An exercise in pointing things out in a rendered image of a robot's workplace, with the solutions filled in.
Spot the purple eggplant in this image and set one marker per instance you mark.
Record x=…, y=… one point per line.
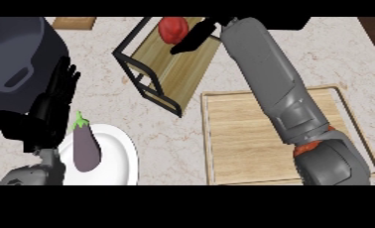
x=86, y=147

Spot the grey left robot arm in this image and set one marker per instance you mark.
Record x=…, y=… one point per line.
x=37, y=169

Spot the small wooden board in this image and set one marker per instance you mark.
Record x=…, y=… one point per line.
x=74, y=22

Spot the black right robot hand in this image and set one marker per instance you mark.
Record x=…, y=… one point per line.
x=198, y=37

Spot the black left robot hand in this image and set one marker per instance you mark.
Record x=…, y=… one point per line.
x=50, y=106

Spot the black-framed wooden tiered shelf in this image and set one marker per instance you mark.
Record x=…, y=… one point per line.
x=163, y=63

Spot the white plate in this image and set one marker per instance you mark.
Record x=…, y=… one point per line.
x=109, y=157

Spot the dark grey appliance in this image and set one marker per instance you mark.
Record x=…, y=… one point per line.
x=27, y=63

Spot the red bell pepper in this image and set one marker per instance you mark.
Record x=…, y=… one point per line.
x=173, y=29

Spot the pale wooden tray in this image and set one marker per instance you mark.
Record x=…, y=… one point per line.
x=259, y=136

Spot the dark brown cabinet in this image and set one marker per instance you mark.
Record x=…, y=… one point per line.
x=368, y=28

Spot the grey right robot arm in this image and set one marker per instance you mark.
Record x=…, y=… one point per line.
x=288, y=106

